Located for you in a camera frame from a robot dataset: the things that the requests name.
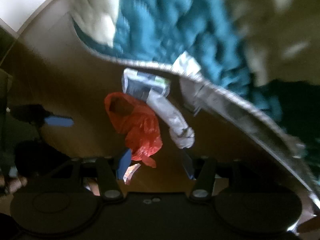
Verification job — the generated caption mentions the red plastic bag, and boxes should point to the red plastic bag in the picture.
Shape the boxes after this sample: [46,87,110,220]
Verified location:
[104,92,163,168]

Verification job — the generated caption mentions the person's left hand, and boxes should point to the person's left hand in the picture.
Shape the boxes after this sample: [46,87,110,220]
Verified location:
[1,175,28,196]

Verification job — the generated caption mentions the teal white zigzag quilt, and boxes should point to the teal white zigzag quilt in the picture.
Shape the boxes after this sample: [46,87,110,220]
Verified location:
[71,0,319,200]

